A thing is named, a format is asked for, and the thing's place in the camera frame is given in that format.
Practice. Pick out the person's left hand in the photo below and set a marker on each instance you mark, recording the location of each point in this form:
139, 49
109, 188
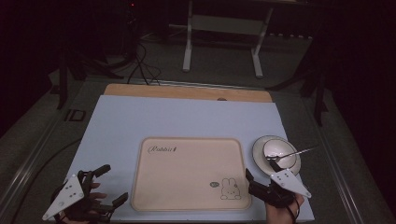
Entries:
97, 196

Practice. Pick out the white bowl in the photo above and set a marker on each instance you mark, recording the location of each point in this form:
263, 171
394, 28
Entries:
280, 151

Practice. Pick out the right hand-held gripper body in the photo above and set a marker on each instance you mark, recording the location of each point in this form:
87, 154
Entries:
288, 184

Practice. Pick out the black tripod stand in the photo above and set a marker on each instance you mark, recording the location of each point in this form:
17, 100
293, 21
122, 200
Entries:
63, 81
317, 93

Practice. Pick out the metal spoon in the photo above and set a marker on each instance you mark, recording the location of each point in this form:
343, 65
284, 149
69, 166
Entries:
294, 153

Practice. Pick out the wooden table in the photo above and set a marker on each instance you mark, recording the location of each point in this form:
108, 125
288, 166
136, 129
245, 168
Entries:
186, 92

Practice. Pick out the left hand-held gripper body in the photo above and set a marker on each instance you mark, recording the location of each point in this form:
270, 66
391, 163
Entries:
66, 195

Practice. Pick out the white metal stand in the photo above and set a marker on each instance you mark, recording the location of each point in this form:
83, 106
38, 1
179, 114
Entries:
224, 25

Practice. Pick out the light blue table sheet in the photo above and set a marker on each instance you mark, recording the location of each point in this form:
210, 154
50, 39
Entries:
124, 124

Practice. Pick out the white plate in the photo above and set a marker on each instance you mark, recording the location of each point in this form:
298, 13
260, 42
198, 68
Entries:
258, 155

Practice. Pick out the person's right hand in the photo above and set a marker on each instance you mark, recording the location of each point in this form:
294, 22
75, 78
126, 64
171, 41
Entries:
281, 213

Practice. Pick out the beige rabbit print tray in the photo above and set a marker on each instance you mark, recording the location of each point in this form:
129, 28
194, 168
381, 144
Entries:
186, 177

